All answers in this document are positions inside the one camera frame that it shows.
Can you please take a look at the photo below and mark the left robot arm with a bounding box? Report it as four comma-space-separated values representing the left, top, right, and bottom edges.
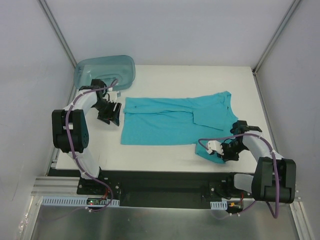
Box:
51, 78, 122, 199

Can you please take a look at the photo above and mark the aluminium frame post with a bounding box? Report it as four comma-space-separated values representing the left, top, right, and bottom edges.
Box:
252, 0, 302, 75
37, 0, 77, 69

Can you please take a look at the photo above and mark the white cable duct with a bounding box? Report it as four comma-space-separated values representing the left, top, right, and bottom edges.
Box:
210, 200, 228, 211
42, 196, 120, 208

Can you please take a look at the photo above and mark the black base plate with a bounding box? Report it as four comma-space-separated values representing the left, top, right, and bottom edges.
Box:
76, 169, 254, 209

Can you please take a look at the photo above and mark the left white cable duct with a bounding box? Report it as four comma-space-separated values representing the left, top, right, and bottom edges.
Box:
42, 196, 120, 208

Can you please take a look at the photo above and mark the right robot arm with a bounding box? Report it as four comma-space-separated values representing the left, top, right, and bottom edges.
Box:
218, 120, 297, 204

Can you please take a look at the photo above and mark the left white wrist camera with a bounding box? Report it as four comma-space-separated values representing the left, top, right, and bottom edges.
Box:
106, 91, 122, 102

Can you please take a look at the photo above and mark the teal t shirt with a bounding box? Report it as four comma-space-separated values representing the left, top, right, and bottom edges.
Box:
120, 91, 238, 164

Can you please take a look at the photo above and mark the right white cable duct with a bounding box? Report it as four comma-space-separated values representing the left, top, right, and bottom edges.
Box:
210, 200, 228, 211

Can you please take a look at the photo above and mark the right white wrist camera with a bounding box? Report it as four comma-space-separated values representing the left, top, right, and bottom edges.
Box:
206, 140, 224, 156

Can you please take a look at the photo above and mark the translucent blue plastic bin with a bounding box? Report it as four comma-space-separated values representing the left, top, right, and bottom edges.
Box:
73, 55, 136, 91

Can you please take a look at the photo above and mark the right aluminium frame post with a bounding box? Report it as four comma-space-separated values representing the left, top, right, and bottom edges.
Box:
252, 0, 302, 75

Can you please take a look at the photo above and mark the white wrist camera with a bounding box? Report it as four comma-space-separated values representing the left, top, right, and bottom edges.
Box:
106, 91, 122, 102
206, 140, 224, 156

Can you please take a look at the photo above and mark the left aluminium frame post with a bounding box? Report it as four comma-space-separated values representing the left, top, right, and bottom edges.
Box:
37, 0, 77, 69

